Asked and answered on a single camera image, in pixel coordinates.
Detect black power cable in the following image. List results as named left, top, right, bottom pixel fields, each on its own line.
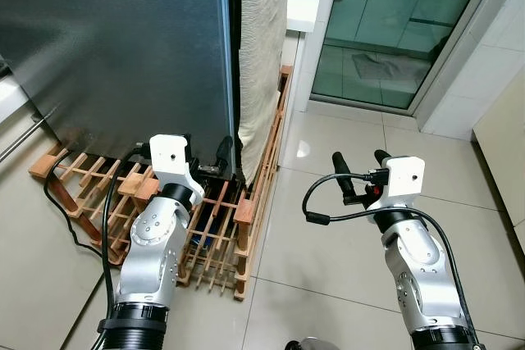
left=43, top=153, right=124, bottom=261

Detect grey rag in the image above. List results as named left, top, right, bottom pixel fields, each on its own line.
left=351, top=49, right=413, bottom=82

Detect blue box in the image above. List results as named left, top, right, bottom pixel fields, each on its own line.
left=190, top=201, right=226, bottom=248

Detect beige cupboard panel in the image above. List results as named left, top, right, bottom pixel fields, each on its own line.
left=473, top=67, right=525, bottom=232

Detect green glass door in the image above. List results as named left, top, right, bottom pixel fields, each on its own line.
left=312, top=0, right=495, bottom=111

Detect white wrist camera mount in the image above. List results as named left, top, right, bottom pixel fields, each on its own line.
left=367, top=156, right=427, bottom=213
left=149, top=134, right=205, bottom=203

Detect grey metal door frame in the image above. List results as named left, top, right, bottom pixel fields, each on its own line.
left=308, top=0, right=519, bottom=117

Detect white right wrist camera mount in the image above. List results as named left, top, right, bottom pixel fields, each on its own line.
left=367, top=156, right=427, bottom=213

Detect grey robot leg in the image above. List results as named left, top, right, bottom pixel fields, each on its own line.
left=285, top=337, right=322, bottom=350

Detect beige ribbed hanging cloth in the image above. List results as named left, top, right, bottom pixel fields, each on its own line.
left=236, top=0, right=294, bottom=187

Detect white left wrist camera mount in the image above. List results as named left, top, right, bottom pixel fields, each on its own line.
left=149, top=134, right=205, bottom=203

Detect small grey fridge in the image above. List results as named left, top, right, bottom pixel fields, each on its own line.
left=223, top=0, right=243, bottom=179

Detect grey fridge door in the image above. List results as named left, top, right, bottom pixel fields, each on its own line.
left=0, top=0, right=237, bottom=175

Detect wooden wine rack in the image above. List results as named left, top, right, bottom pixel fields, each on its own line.
left=29, top=65, right=294, bottom=302

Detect metal cabinet handle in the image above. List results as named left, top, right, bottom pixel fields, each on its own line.
left=0, top=112, right=60, bottom=164

